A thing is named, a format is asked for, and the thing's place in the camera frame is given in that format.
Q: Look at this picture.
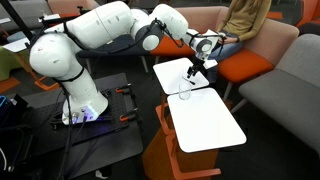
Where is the navy blue armchair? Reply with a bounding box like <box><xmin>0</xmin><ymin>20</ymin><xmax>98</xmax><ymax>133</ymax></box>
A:
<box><xmin>77</xmin><ymin>32</ymin><xmax>152</xmax><ymax>74</ymax></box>

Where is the person in mustard sweater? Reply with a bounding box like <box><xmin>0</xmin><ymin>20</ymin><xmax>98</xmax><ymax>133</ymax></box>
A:
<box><xmin>208</xmin><ymin>0</ymin><xmax>273</xmax><ymax>83</ymax></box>

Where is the orange handled black clamp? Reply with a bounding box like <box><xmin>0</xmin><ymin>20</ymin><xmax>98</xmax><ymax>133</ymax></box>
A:
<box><xmin>119</xmin><ymin>108</ymin><xmax>140</xmax><ymax>123</ymax></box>
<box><xmin>114</xmin><ymin>83</ymin><xmax>134</xmax><ymax>94</ymax></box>

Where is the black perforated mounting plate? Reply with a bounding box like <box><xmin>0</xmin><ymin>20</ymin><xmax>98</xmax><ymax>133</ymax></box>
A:
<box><xmin>49</xmin><ymin>87</ymin><xmax>139</xmax><ymax>134</ymax></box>

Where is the black diagonal pole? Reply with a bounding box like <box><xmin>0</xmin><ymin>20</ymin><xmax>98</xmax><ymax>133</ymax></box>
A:
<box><xmin>0</xmin><ymin>0</ymin><xmax>35</xmax><ymax>42</ymax></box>

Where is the black robot cart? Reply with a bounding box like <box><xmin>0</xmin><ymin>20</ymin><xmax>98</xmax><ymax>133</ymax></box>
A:
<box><xmin>0</xmin><ymin>72</ymin><xmax>144</xmax><ymax>180</ymax></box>

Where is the thin black marker pen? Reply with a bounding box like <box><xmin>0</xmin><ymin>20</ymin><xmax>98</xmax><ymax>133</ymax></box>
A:
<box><xmin>181</xmin><ymin>76</ymin><xmax>196</xmax><ymax>86</ymax></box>

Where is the black control box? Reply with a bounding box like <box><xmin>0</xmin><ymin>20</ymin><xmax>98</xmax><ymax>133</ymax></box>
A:
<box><xmin>0</xmin><ymin>94</ymin><xmax>29</xmax><ymax>128</ymax></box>

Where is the clear glass cup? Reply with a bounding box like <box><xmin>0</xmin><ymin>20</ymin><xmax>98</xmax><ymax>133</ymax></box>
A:
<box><xmin>178</xmin><ymin>82</ymin><xmax>193</xmax><ymax>101</ymax></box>

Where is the white top orange side table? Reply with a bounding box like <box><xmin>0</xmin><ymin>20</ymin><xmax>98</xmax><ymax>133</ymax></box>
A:
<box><xmin>142</xmin><ymin>87</ymin><xmax>248</xmax><ymax>180</ymax></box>
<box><xmin>152</xmin><ymin>57</ymin><xmax>210</xmax><ymax>136</ymax></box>

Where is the pink chair with orange seat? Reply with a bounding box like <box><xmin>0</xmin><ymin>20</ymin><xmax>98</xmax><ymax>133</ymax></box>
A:
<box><xmin>47</xmin><ymin>0</ymin><xmax>101</xmax><ymax>19</ymax></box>

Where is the grey fabric sofa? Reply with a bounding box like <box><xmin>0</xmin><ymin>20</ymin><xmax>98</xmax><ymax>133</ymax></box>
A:
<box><xmin>231</xmin><ymin>33</ymin><xmax>320</xmax><ymax>154</ymax></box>

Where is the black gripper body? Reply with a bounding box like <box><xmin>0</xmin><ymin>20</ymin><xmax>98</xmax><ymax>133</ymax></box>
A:
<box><xmin>190</xmin><ymin>57</ymin><xmax>207</xmax><ymax>73</ymax></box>

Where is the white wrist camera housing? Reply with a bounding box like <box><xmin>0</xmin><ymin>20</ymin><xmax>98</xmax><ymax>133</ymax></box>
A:
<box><xmin>203</xmin><ymin>59</ymin><xmax>218</xmax><ymax>70</ymax></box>

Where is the black cable bundle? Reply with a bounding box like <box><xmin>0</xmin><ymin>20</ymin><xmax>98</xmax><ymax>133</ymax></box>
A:
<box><xmin>56</xmin><ymin>83</ymin><xmax>88</xmax><ymax>180</ymax></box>

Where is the yellow green chair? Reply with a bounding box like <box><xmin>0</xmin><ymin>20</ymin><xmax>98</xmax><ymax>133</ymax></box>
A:
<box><xmin>0</xmin><ymin>45</ymin><xmax>26</xmax><ymax>83</ymax></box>

